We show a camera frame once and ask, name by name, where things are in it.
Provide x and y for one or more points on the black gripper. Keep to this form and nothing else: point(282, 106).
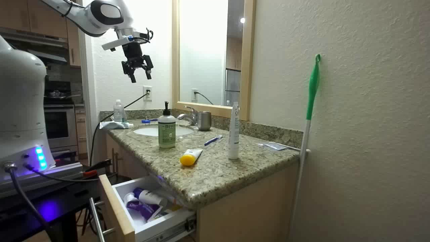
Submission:
point(135, 53)

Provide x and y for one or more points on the white drawer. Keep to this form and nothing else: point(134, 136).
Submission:
point(118, 210)

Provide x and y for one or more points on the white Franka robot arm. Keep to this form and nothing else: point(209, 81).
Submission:
point(18, 98)

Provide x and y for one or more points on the purple item in drawer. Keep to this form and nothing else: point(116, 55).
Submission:
point(139, 210)

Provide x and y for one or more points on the clear plastic bottle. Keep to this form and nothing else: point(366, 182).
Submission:
point(119, 113)

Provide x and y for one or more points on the small blue item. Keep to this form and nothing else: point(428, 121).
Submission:
point(150, 121)

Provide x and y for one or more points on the white oval sink basin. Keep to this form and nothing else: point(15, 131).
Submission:
point(155, 131)

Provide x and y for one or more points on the green soap pump bottle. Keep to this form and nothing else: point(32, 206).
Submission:
point(167, 129)

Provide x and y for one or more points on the chrome sink faucet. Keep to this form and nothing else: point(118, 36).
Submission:
point(190, 117)

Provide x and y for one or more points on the grey metal cup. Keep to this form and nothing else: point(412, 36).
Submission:
point(205, 121)

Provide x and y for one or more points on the kitchen oven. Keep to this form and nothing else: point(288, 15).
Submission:
point(61, 125)

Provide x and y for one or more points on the white tube with yellow cap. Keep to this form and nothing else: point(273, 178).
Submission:
point(190, 157)

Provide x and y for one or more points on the blue toothbrush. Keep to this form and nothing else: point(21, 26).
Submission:
point(213, 140)

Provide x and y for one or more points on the orange black clamp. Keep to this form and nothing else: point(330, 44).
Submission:
point(96, 168)

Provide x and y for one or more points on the range hood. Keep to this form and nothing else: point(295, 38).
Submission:
point(36, 44)

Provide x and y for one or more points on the tall white standing tube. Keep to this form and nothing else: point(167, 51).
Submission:
point(234, 135)

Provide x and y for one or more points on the white tube with blue cap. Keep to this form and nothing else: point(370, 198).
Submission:
point(148, 196)

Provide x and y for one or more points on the clear plastic wrapper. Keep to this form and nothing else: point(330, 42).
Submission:
point(276, 145)

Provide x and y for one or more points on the black robot cart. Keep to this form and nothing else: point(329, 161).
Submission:
point(41, 210)

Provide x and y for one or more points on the wooden vanity cabinet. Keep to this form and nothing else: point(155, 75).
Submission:
point(251, 210)

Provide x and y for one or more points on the white wall outlet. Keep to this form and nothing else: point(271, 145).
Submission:
point(147, 93)

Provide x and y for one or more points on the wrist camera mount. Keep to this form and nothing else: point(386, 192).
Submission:
point(122, 42)

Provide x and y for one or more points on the wood framed wall mirror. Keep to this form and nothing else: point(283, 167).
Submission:
point(204, 54)

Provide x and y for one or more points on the wooden kitchen wall cabinets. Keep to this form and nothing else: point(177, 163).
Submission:
point(41, 15)

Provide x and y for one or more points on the aluminium mounting rail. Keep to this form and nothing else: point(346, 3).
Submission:
point(45, 176)

